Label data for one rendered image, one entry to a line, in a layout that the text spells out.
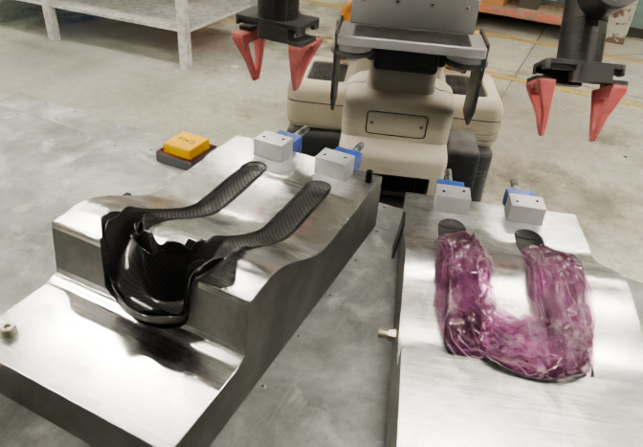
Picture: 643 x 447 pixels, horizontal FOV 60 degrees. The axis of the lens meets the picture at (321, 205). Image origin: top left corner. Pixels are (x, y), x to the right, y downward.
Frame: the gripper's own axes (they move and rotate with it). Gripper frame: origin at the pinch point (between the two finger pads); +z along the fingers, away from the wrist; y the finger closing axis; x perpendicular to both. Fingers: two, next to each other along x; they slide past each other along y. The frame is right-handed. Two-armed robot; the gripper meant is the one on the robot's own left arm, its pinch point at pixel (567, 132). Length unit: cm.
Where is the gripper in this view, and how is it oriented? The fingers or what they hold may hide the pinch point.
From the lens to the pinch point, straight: 84.2
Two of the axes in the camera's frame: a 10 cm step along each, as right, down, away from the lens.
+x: 0.7, -1.0, 9.9
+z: -1.1, 9.9, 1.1
